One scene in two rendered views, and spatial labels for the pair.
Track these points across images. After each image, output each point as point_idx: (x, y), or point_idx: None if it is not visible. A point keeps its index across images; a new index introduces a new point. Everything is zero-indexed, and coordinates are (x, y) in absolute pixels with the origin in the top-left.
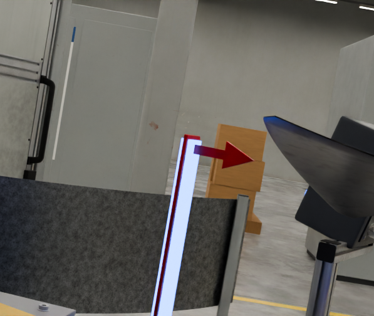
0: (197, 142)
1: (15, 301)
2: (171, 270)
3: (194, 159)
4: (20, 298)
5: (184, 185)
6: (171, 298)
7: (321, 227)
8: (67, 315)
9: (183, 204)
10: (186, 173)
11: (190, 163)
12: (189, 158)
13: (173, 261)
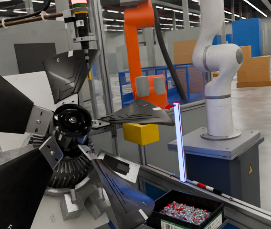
0: (175, 103)
1: (232, 146)
2: (177, 132)
3: (176, 107)
4: (236, 146)
5: (174, 113)
6: (179, 139)
7: None
8: (225, 151)
9: (175, 117)
10: (174, 110)
11: (175, 108)
12: (174, 107)
13: (177, 130)
